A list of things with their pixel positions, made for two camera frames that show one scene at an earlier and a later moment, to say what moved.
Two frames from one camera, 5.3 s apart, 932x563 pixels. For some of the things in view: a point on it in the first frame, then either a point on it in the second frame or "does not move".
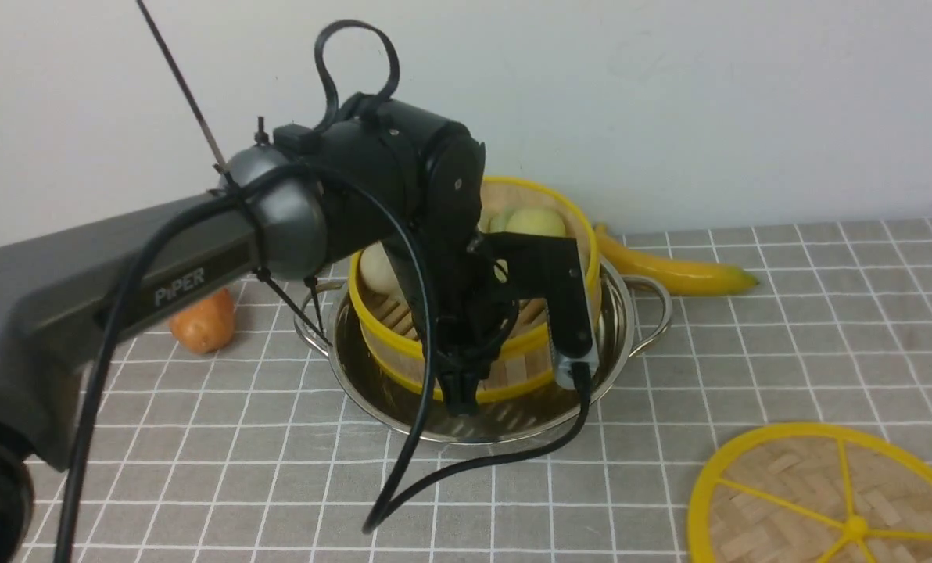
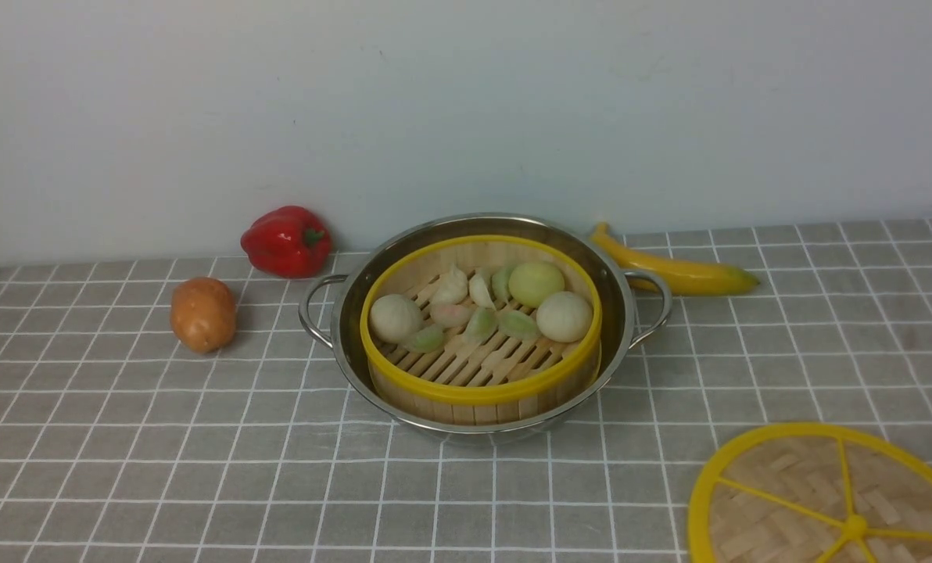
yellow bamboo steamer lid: [826, 493] does not move
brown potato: [207, 326] does not move
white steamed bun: [378, 270] to [396, 318]
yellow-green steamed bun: [532, 220] to [532, 283]
